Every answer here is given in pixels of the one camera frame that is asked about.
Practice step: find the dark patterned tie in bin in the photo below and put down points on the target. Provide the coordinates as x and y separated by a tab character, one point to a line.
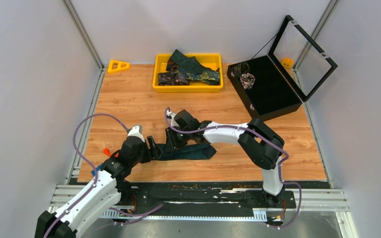
172	78

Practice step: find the blue floral tie in bin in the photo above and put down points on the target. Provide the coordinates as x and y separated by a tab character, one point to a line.
209	77

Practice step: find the rolled dark tie in box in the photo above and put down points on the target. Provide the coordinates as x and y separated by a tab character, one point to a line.
239	69

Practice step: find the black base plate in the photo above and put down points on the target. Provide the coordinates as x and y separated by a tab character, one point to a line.
205	199

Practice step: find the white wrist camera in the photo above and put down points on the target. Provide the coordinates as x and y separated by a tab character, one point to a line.
136	131
171	118

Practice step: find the yellow plastic bin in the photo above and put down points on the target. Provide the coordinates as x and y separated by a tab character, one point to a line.
210	60

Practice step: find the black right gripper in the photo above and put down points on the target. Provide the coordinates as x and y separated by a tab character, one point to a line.
171	139

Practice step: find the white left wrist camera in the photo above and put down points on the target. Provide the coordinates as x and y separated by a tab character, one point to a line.
136	131

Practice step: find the aluminium rail frame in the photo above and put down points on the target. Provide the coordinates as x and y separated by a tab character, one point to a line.
313	197

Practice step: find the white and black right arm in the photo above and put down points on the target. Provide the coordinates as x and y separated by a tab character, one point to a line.
261	144

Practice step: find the colourful toy brick block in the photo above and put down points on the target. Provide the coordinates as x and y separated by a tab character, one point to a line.
94	171

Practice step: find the orange toy piece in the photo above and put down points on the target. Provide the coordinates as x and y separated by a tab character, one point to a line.
106	152

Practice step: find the rolled floral tie in box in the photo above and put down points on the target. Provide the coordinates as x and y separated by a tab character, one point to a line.
247	81

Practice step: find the dark green tie in bin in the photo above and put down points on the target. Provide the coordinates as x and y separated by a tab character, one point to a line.
178	59

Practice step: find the yellow round toy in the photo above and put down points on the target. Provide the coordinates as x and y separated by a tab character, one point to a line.
287	63

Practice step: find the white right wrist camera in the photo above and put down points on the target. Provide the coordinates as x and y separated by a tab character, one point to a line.
171	118

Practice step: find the black gift box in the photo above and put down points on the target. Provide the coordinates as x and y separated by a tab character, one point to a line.
278	90

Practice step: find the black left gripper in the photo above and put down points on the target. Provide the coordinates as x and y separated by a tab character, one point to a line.
155	151

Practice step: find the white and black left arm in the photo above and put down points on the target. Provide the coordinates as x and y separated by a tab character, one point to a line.
108	188

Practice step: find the yellow triangle toy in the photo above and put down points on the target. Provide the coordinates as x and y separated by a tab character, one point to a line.
115	66

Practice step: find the dark green tie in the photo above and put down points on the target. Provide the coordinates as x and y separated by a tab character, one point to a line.
178	59
189	152

